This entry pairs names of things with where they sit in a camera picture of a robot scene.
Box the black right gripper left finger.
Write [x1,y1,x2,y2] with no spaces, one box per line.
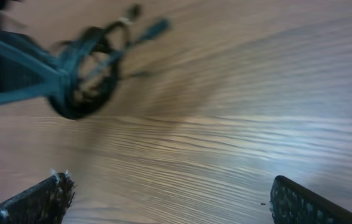
[0,171,75,224]

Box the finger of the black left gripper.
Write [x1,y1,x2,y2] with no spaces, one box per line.
[0,31,67,108]

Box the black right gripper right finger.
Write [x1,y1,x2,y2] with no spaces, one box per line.
[269,175,352,224]

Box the black USB cable with tag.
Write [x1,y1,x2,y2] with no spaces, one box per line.
[47,2,172,121]

